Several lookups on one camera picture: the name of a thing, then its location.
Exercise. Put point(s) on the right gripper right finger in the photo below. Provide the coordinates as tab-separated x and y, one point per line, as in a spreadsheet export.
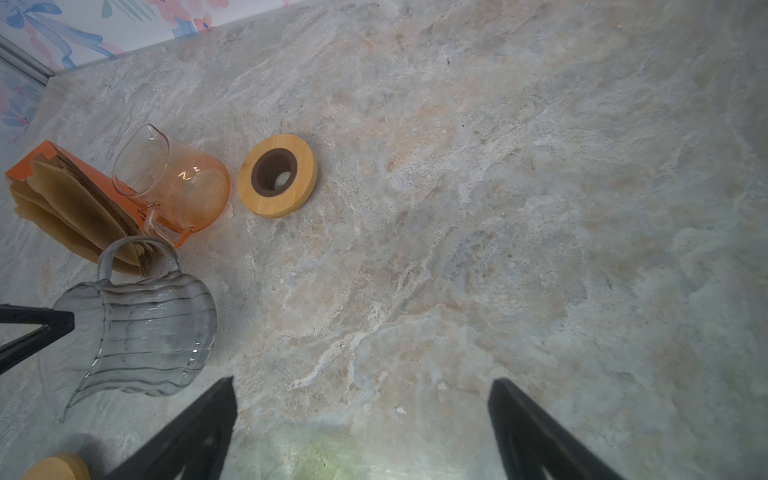
533	445

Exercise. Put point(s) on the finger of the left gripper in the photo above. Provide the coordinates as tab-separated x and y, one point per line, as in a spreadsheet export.
52	326

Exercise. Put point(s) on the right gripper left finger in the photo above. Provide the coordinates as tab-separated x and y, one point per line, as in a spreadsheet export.
192	446

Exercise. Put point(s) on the grey glass carafe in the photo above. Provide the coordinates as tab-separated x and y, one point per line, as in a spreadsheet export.
153	336

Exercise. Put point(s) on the orange coffee filter holder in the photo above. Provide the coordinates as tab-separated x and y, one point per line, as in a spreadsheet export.
72	202

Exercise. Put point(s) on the wooden ring dripper base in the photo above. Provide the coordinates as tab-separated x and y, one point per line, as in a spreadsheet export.
278	176

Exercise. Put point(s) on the orange glass carafe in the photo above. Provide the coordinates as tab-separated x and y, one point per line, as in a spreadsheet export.
180	189

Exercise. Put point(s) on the left aluminium corner post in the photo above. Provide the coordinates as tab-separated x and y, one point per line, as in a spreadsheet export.
24	63

